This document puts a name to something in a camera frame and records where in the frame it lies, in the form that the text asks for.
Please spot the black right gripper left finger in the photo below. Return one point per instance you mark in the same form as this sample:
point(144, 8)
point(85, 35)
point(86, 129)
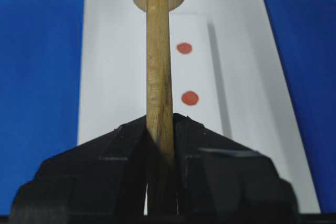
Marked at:
point(95, 182)

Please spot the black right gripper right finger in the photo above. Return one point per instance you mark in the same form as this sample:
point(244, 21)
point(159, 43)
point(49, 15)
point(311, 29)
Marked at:
point(223, 181)

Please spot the blue table cloth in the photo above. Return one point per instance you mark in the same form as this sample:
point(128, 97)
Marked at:
point(41, 52)

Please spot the large white foam board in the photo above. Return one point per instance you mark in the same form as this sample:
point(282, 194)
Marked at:
point(254, 102)

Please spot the small white raised block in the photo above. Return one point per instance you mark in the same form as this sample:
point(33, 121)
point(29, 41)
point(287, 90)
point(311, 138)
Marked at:
point(193, 77)

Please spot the wooden mallet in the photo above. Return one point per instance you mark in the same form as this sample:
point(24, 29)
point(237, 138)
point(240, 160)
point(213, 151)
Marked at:
point(159, 105)

